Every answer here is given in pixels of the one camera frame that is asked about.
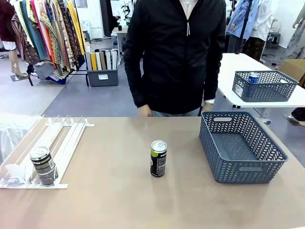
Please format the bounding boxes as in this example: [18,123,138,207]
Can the person's right hand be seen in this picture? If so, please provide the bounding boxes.
[137,104,153,117]

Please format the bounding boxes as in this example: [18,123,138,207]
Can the black green drink can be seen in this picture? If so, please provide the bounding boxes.
[150,140,168,178]
[29,146,59,187]

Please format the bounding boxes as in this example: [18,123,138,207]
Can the blue-grey plastic woven basket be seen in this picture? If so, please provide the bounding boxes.
[231,70,299,103]
[199,110,289,185]

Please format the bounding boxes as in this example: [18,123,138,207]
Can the blue Pepsi can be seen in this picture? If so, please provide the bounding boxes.
[247,72,260,84]

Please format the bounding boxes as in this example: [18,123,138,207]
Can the person's left forearm black sleeve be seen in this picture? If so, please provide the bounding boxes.
[203,69,220,105]

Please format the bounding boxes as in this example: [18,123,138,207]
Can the person's right forearm black sleeve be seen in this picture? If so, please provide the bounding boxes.
[126,76,150,108]

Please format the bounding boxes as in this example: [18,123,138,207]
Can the white folding table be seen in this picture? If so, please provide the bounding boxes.
[217,52,305,121]

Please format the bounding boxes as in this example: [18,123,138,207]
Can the grey plastic storage bin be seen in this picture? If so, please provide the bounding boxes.
[86,68,120,87]

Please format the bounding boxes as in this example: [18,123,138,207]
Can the person in black jacket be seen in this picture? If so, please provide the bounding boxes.
[123,0,227,117]

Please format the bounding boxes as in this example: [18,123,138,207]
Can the brown board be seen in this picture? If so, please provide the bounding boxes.
[99,51,107,71]

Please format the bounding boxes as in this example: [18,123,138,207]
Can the white board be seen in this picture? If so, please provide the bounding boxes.
[95,52,103,71]

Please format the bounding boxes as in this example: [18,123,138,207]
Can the background desk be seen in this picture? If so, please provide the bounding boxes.
[111,26,130,58]

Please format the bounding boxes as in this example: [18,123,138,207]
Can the bystander leg white shoe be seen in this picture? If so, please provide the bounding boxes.
[282,107,305,127]

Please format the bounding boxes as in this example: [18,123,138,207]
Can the black stand pole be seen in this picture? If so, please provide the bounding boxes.
[239,0,254,54]

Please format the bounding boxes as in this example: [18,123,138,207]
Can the cardboard box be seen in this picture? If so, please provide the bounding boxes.
[277,59,305,88]

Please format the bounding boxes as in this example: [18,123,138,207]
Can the black stool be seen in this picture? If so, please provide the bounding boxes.
[266,30,282,48]

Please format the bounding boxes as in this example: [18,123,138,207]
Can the white air purifier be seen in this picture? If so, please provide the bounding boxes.
[80,20,92,41]

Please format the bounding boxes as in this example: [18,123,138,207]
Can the fabric pile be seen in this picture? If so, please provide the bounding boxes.
[34,62,70,85]

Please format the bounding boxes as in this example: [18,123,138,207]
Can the background person dark clothes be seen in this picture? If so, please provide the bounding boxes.
[100,0,119,38]

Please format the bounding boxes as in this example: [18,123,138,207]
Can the dark patterned garment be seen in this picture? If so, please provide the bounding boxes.
[57,1,81,70]

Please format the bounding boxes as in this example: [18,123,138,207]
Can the yellow garment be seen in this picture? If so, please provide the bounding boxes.
[67,0,86,56]

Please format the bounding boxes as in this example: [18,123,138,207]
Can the multicolour patterned garment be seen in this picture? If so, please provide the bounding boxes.
[39,7,65,73]

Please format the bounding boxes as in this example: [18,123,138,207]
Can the clear plastic bag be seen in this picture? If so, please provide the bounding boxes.
[0,114,43,165]

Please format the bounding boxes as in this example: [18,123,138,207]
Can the brown patterned shawl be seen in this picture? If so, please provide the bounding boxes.
[10,13,41,65]

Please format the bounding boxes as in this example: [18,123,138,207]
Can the green garment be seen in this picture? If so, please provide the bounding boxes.
[19,0,49,62]

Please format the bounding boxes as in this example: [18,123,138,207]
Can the mannequin legs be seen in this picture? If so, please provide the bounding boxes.
[8,47,29,78]

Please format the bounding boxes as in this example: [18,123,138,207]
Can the maroon garment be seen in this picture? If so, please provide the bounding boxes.
[0,0,16,42]

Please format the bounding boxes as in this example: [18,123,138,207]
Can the black clothes rack frame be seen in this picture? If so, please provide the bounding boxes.
[27,0,90,87]

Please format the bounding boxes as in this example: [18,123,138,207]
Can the white wire can dispenser rack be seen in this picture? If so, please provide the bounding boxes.
[0,114,95,190]

